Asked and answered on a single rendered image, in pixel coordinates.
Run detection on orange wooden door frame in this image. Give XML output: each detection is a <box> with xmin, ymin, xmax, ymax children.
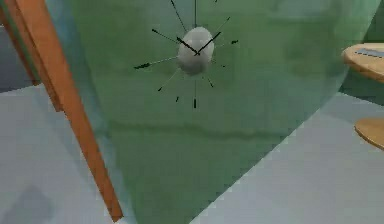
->
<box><xmin>0</xmin><ymin>0</ymin><xmax>125</xmax><ymax>223</ymax></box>

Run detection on grey wall clock black spokes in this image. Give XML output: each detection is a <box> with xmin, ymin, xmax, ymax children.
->
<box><xmin>133</xmin><ymin>0</ymin><xmax>240</xmax><ymax>110</ymax></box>

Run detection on grey flat object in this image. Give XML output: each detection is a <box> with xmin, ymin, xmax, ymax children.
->
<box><xmin>354</xmin><ymin>48</ymin><xmax>384</xmax><ymax>59</ymax></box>

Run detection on round light wooden table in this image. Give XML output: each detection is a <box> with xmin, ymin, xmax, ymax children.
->
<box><xmin>342</xmin><ymin>42</ymin><xmax>384</xmax><ymax>152</ymax></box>

